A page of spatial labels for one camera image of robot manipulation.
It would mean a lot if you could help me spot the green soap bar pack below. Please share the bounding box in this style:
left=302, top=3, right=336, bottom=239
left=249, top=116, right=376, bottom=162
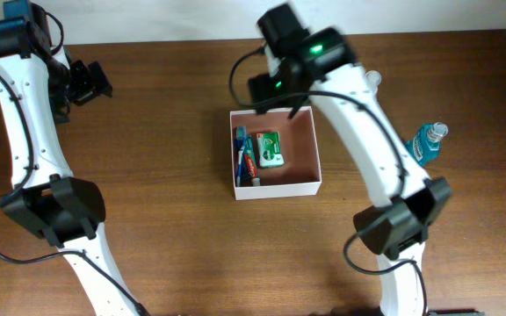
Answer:
left=257, top=132, right=285, bottom=169

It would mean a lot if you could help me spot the pink white open box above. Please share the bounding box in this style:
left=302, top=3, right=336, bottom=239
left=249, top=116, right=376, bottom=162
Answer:
left=229, top=106, right=322, bottom=200

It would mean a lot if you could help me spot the blue mouthwash bottle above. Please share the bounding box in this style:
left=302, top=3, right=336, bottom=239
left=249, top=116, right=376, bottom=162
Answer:
left=405, top=122, right=449, bottom=167

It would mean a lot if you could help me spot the red green toothpaste tube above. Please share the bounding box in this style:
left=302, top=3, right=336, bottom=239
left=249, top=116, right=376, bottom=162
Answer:
left=243, top=135, right=261, bottom=187

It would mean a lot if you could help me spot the purple foam soap bottle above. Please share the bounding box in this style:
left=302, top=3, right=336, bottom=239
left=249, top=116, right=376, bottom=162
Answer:
left=365, top=70, right=382, bottom=92

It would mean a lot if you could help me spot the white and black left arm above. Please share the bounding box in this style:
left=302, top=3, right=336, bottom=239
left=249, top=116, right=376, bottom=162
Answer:
left=0, top=0, right=148, bottom=316

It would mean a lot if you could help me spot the blue white toothbrush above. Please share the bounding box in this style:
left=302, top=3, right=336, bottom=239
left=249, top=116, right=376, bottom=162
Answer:
left=235, top=126, right=247, bottom=187

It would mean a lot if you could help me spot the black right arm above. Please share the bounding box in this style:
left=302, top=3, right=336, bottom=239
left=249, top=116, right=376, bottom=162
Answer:
left=248, top=4, right=452, bottom=315

